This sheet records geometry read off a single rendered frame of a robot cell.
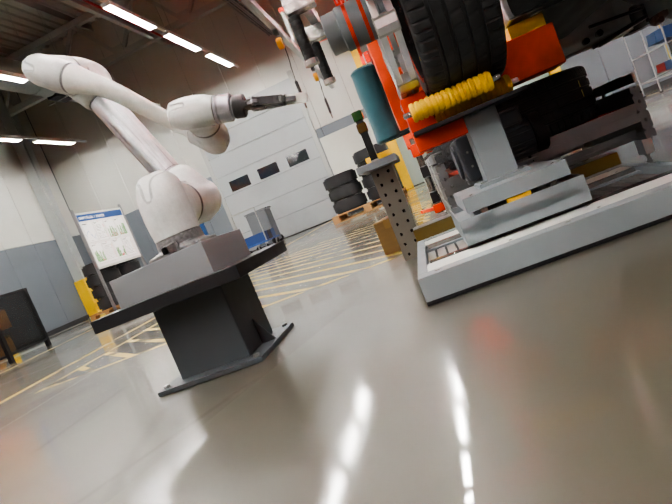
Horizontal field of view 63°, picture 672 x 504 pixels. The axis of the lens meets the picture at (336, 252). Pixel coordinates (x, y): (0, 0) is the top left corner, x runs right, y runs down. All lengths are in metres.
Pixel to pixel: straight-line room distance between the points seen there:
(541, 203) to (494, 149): 0.24
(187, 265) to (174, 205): 0.24
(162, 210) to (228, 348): 0.48
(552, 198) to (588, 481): 1.12
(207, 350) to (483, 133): 1.09
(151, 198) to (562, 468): 1.47
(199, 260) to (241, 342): 0.29
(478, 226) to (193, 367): 0.98
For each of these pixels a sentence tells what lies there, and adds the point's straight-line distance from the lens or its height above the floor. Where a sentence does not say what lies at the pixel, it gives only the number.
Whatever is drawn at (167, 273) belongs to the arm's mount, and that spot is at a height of 0.35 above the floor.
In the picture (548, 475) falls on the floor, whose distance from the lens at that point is 0.67.
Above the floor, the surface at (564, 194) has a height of 0.13.
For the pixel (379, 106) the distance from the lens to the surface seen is 1.91.
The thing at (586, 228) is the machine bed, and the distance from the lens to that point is 1.54.
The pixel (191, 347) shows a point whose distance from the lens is 1.82.
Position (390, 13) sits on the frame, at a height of 0.76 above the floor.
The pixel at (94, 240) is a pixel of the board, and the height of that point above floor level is 1.36.
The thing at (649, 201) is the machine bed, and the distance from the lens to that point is 1.58.
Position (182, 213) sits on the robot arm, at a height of 0.51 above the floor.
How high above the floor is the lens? 0.35
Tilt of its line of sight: 5 degrees down
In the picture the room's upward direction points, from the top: 22 degrees counter-clockwise
